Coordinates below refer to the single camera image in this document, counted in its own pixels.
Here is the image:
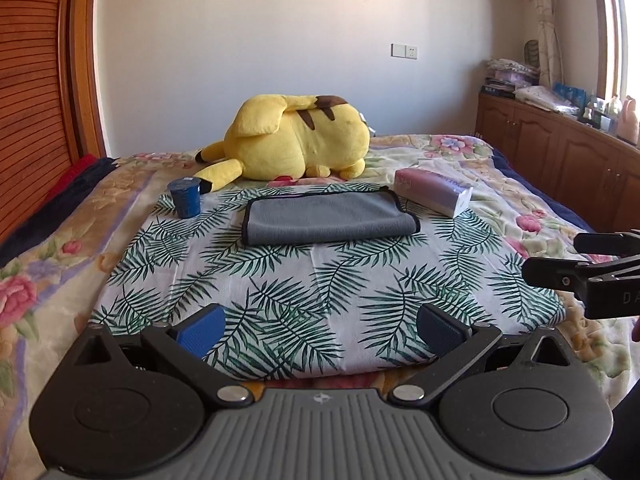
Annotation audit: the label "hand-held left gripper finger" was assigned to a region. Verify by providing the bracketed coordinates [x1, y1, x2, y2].
[65, 304, 254, 407]

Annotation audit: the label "wooden window frame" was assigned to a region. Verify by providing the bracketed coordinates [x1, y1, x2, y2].
[591, 0, 640, 108]

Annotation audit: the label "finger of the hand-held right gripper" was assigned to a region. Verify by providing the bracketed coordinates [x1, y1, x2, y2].
[573, 231, 640, 257]
[522, 256, 640, 295]

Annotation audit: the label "dark blue blanket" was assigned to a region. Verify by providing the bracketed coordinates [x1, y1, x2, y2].
[0, 156, 117, 257]

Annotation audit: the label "yellow plush toy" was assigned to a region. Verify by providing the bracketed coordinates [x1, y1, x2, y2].
[194, 92, 371, 194]

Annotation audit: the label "pile of folded linens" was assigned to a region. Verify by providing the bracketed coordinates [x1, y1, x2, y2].
[483, 57, 542, 99]

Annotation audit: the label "blue cup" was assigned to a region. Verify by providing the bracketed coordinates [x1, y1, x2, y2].
[167, 178, 203, 220]

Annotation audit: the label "pink tissue pack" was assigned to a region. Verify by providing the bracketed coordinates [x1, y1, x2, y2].
[393, 167, 474, 219]

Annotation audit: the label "wooden slatted wardrobe door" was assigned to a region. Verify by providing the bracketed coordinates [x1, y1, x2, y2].
[0, 0, 109, 247]

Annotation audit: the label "patterned curtain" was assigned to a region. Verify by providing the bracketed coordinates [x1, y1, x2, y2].
[520, 0, 567, 92]

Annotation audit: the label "wooden cabinet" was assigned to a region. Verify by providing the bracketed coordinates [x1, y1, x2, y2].
[475, 91, 640, 234]

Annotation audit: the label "small bottles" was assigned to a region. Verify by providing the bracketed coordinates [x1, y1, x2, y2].
[579, 92, 621, 132]

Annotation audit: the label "palm leaf printed cloth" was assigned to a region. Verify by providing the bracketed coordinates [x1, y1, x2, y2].
[88, 182, 569, 382]

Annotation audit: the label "pink figurine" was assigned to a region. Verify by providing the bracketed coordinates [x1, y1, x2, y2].
[617, 96, 640, 144]

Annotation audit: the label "white plastic bag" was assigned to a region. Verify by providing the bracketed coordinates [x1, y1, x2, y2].
[515, 85, 577, 112]

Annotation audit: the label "grey towel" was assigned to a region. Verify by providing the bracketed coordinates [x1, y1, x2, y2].
[241, 186, 421, 247]

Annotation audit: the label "blue packets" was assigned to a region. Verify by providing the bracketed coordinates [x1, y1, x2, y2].
[552, 81, 589, 107]

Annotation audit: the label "red cloth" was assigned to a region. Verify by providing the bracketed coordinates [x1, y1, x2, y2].
[47, 154, 102, 202]

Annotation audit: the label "dark cloth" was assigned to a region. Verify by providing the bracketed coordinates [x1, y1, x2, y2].
[596, 374, 640, 480]

